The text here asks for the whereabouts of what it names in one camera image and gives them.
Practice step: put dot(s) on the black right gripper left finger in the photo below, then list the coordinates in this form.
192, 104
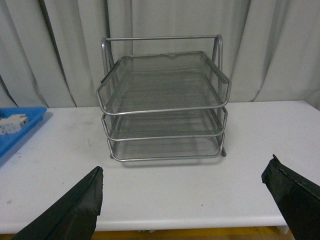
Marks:
73, 216

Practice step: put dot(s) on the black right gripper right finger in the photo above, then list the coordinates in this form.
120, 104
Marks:
297, 198

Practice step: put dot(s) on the silver mesh three-tier rack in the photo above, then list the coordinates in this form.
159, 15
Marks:
164, 106

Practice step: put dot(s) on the blue plastic tray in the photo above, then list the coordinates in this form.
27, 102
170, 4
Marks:
34, 115

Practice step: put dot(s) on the white circuit breaker module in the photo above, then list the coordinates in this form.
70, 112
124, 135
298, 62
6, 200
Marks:
13, 124

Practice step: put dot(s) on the white curtain backdrop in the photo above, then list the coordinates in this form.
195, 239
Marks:
50, 53

